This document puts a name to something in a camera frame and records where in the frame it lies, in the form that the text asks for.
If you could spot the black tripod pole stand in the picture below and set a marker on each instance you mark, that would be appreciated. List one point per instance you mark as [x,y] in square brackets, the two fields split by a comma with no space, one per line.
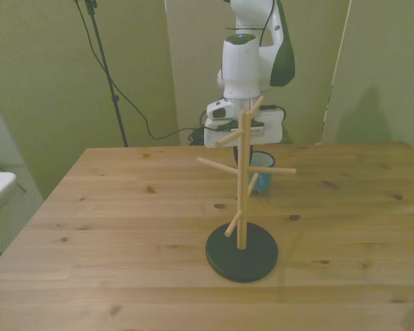
[115,99]

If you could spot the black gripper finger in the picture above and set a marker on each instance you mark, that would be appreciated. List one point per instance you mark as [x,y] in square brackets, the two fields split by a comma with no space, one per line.
[236,155]
[248,157]

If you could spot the wooden mug tree black base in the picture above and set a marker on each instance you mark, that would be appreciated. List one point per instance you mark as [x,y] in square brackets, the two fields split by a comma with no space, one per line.
[241,257]

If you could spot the blue enamel mug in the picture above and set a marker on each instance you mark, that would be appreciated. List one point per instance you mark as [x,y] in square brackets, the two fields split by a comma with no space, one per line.
[265,181]

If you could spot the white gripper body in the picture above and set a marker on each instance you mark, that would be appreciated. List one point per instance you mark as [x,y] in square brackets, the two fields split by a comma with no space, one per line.
[272,124]

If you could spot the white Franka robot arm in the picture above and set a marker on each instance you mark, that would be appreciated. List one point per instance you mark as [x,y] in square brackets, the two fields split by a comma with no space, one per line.
[241,69]

